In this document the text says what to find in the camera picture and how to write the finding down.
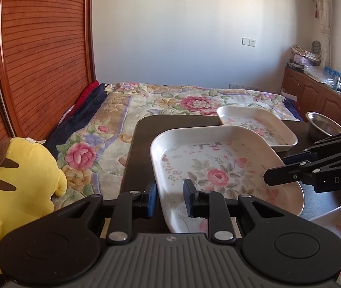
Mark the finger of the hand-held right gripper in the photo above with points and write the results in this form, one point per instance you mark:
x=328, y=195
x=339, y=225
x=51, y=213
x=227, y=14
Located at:
x=281, y=176
x=332, y=142

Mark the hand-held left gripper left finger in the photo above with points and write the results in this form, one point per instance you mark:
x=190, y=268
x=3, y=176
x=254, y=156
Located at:
x=151, y=200

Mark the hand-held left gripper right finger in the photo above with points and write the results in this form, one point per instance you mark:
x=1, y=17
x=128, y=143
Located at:
x=190, y=201

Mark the large floral white plate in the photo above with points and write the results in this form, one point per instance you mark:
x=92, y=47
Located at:
x=218, y=162

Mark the small floral white plate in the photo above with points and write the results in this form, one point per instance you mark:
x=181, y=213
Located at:
x=257, y=123

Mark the stainless steel bowl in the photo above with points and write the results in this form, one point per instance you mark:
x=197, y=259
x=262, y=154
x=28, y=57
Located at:
x=323, y=124

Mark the wooden cabinet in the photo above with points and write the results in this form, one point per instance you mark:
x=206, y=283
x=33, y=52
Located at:
x=314, y=93

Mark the clear plastic bag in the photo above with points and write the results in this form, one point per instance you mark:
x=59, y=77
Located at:
x=317, y=74

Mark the floral blanket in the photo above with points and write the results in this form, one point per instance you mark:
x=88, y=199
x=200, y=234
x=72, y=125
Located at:
x=113, y=120

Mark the stack of boxes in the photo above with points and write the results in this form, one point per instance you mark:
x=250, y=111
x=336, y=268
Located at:
x=302, y=58

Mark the grey oval fan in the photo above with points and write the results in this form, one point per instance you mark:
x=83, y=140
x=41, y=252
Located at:
x=316, y=47

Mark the dark blue blanket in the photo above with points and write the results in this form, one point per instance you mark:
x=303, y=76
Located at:
x=83, y=111

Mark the red knitted cloth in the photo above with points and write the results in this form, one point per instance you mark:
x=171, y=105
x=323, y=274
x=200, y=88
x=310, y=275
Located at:
x=85, y=94

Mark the yellow plush toy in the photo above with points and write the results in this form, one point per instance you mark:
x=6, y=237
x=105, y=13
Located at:
x=17, y=186

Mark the white wall outlet strip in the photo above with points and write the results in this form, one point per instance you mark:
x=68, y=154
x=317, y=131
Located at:
x=242, y=86

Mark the white wall switch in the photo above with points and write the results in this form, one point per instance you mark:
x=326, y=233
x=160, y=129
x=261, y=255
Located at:
x=249, y=42

